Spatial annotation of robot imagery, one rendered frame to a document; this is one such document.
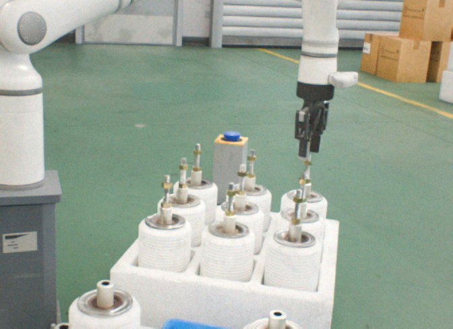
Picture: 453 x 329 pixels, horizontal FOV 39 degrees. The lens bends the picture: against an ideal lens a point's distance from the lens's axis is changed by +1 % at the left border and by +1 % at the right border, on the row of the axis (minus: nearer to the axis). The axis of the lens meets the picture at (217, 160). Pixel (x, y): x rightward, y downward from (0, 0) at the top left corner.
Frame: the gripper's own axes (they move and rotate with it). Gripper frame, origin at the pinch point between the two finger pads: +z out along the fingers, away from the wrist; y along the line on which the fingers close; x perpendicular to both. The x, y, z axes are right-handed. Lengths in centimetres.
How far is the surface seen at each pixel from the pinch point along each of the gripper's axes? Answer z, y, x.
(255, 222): 11.7, 16.4, -3.7
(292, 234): 9.2, 23.8, 6.4
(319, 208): 11.4, 2.4, 4.1
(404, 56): 17, -353, -54
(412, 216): 35, -73, 11
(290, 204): 11.0, 4.5, -1.3
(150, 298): 21.8, 36.6, -14.2
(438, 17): -12, -369, -37
